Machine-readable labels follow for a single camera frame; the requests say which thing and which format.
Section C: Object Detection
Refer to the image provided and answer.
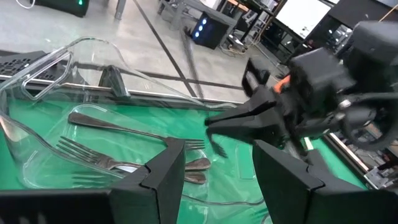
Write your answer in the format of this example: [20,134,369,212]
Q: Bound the white screen monitor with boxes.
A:
[275,0,333,40]

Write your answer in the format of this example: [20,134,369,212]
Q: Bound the black computer green lights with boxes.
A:
[32,0,91,19]

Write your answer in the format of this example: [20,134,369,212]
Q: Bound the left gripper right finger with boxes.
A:
[252,138,398,224]

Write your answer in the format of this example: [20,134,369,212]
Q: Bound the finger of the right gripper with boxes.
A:
[204,89,278,126]
[206,116,287,147]

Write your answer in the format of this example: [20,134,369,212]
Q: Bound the black storage rack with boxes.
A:
[242,0,398,63]

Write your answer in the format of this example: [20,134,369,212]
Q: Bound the grey metal workbench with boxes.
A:
[113,0,128,20]

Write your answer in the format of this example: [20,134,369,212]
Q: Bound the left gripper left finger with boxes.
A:
[0,139,187,224]

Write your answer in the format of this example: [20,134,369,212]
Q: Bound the black corner bracket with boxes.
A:
[98,64,131,99]

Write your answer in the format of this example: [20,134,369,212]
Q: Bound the black computer blue lights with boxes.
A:
[190,11,231,50]

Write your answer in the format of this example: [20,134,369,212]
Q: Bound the wooden top workbench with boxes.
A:
[157,0,243,32]

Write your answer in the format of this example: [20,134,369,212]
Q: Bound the green table mat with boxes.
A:
[0,98,369,224]

